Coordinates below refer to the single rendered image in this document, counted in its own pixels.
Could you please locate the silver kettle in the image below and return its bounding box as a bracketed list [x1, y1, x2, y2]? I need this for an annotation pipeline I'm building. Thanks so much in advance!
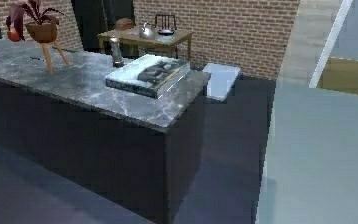
[139, 22, 155, 40]

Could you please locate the black marble-top kitchen island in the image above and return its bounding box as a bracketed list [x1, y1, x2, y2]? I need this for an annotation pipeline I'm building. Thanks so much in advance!
[0, 39, 212, 224]

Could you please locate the grey picture book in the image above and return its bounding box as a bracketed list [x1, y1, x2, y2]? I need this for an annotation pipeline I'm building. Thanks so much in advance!
[104, 54, 191, 100]

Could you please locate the black bowl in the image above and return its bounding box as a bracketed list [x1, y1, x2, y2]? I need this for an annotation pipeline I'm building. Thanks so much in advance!
[157, 28, 175, 37]

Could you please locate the wooden side table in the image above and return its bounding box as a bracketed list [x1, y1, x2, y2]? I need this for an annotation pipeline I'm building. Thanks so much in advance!
[97, 27, 194, 62]

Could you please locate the red apple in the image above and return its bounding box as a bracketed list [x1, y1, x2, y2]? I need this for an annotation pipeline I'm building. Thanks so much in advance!
[7, 28, 22, 43]

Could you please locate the glass pepper mill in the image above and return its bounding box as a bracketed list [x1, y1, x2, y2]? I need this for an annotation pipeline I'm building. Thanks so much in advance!
[109, 36, 125, 68]

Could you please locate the white door frame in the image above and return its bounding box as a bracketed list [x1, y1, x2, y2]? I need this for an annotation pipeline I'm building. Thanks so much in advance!
[308, 0, 355, 89]

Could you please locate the red-leaved potted house plant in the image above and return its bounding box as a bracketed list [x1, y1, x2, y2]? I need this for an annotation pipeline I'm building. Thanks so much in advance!
[5, 0, 71, 75]

